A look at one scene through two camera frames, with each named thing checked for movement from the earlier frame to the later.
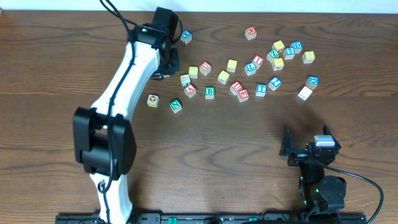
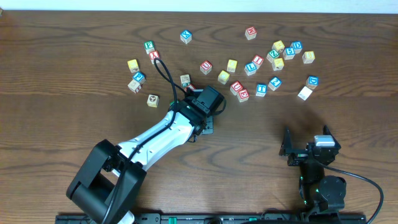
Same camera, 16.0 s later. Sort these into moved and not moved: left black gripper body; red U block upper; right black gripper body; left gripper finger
Moved: left black gripper body; left gripper finger
Not moved: right black gripper body; red U block upper
